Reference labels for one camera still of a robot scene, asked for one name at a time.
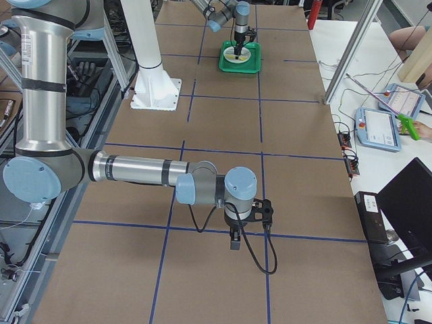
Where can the teach pendant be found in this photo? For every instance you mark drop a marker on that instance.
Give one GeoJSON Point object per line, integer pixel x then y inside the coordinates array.
{"type": "Point", "coordinates": [377, 129]}
{"type": "Point", "coordinates": [403, 100]}

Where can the green plastic tray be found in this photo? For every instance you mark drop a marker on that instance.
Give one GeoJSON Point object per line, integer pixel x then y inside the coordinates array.
{"type": "Point", "coordinates": [252, 66]}

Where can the red cylinder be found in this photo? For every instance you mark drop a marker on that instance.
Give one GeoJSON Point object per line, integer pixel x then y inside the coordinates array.
{"type": "Point", "coordinates": [314, 13]}

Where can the yellow plastic spoon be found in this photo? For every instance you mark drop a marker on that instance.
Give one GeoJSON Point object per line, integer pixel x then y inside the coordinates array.
{"type": "Point", "coordinates": [231, 59]}

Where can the green grabber tool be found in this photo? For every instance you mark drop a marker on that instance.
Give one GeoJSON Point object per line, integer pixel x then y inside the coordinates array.
{"type": "Point", "coordinates": [406, 122]}

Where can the near teach pendant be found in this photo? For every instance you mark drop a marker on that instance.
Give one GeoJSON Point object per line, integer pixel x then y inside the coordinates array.
{"type": "Point", "coordinates": [377, 129]}

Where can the aluminium frame post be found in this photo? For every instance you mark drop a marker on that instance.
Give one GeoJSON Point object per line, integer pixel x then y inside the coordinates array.
{"type": "Point", "coordinates": [358, 35]}

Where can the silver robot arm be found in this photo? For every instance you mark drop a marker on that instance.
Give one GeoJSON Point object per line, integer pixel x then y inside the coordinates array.
{"type": "Point", "coordinates": [46, 165]}
{"type": "Point", "coordinates": [239, 11]}

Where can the orange connector block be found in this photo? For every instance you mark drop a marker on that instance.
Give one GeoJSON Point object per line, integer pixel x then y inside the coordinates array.
{"type": "Point", "coordinates": [343, 135]}
{"type": "Point", "coordinates": [351, 162]}

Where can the near orange connector block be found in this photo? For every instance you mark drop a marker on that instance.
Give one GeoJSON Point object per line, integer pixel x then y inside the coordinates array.
{"type": "Point", "coordinates": [351, 162]}

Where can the far teach pendant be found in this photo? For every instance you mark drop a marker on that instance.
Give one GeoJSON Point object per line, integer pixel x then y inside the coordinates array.
{"type": "Point", "coordinates": [403, 100]}

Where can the black computer box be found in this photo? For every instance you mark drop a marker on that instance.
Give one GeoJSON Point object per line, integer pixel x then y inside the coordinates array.
{"type": "Point", "coordinates": [379, 240]}

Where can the white round plate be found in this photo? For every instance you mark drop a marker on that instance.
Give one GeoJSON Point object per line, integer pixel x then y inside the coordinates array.
{"type": "Point", "coordinates": [230, 51]}

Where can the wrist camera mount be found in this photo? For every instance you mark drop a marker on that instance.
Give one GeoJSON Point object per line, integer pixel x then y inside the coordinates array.
{"type": "Point", "coordinates": [262, 211]}
{"type": "Point", "coordinates": [251, 34]}

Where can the white camera pedestal column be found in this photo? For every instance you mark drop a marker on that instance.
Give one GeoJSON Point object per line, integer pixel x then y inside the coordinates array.
{"type": "Point", "coordinates": [154, 89]}

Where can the wooden beam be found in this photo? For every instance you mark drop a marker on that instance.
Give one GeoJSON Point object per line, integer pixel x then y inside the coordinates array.
{"type": "Point", "coordinates": [417, 67]}

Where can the black monitor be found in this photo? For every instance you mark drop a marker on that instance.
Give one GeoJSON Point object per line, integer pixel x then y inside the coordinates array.
{"type": "Point", "coordinates": [406, 203]}

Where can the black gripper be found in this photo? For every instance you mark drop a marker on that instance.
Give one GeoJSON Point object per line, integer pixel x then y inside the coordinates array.
{"type": "Point", "coordinates": [233, 225]}
{"type": "Point", "coordinates": [239, 38]}

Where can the far orange connector block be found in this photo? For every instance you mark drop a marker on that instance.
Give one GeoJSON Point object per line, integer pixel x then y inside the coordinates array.
{"type": "Point", "coordinates": [343, 135]}

